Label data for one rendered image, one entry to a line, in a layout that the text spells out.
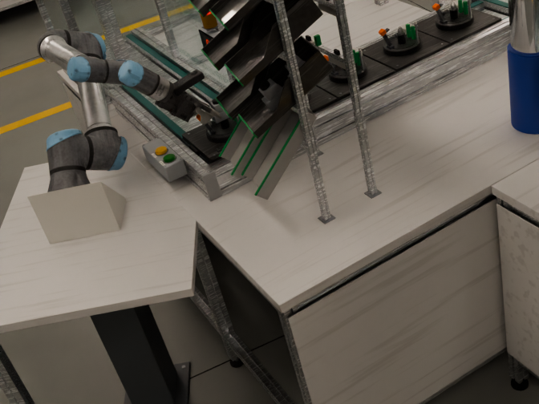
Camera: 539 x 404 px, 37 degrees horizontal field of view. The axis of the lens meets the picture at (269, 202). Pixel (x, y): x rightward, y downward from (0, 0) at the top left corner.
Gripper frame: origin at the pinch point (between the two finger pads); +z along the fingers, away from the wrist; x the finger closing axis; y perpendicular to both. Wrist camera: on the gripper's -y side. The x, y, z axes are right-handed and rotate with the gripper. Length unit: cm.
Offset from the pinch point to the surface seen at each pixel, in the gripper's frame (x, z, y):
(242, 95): 29.5, -12.6, -10.2
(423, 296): 76, 49, 13
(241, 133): 23.1, -1.9, 0.4
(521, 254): 87, 62, -13
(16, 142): -271, 51, 101
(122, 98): -59, -3, 18
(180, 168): 3.6, -2.1, 21.9
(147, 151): -11.5, -7.6, 23.9
